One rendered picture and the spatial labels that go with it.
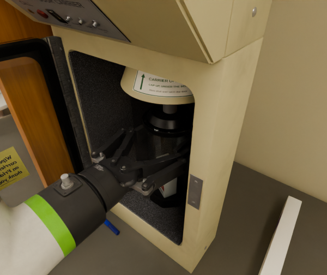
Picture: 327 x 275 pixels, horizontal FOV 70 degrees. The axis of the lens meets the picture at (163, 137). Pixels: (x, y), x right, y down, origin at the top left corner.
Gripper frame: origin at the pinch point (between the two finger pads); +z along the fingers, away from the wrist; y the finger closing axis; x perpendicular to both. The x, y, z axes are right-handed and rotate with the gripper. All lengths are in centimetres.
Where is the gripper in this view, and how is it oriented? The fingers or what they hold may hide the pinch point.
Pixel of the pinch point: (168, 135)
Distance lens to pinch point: 48.9
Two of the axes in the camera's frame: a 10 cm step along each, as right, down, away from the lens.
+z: 6.2, -4.7, 6.3
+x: 0.0, 8.1, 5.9
